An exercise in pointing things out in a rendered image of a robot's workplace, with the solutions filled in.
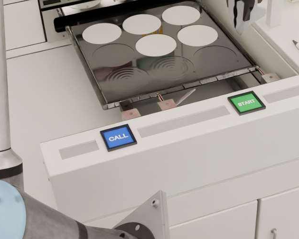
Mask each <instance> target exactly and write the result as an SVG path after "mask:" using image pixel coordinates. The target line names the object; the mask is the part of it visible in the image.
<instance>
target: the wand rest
mask: <svg viewBox="0 0 299 239"><path fill-rule="evenodd" d="M282 9H283V0H268V3H267V15H266V24H267V25H268V26H269V27H270V28H271V27H274V26H279V25H281V19H282Z"/></svg>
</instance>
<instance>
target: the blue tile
mask: <svg viewBox="0 0 299 239"><path fill-rule="evenodd" d="M103 135H104V137H105V140H106V142H107V144H108V146H109V148H111V147H115V146H118V145H122V144H126V143H129V142H133V139H132V137H131V135H130V133H129V131H128V129H127V127H124V128H121V129H116V130H112V131H109V132H105V133H103Z"/></svg>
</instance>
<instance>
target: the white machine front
mask: <svg viewBox="0 0 299 239"><path fill-rule="evenodd" d="M79 1H81V0H79ZM184 1H185V0H171V1H166V2H162V3H158V4H153V5H149V6H145V7H140V8H136V9H130V10H126V11H121V12H117V13H113V14H108V15H104V16H99V17H95V18H90V19H85V20H81V21H76V22H72V23H67V24H63V25H59V26H55V29H56V30H59V29H63V28H65V26H66V25H68V26H69V27H72V26H77V25H78V24H77V23H78V22H80V25H81V24H85V23H90V22H94V21H99V20H103V19H107V18H113V17H117V16H122V15H126V14H131V13H135V12H139V11H143V10H148V9H153V8H158V7H162V6H166V5H171V4H175V3H180V2H184ZM75 2H76V1H75ZM69 3H72V2H69ZM64 4H65V3H64ZM66 4H67V3H66ZM60 5H61V4H60ZM62 5H63V4H62ZM3 6H4V24H5V42H6V59H7V58H12V57H16V56H20V55H26V54H30V53H34V52H38V51H43V50H47V49H51V48H55V47H59V46H65V45H69V44H72V43H71V41H70V39H65V40H61V41H56V42H52V43H48V42H47V38H46V34H45V29H44V23H43V19H42V14H41V9H43V8H41V6H40V2H39V0H3ZM55 6H56V5H55ZM57 6H58V5H57ZM51 7H52V6H51ZM46 8H47V7H46ZM44 9H45V8H44Z"/></svg>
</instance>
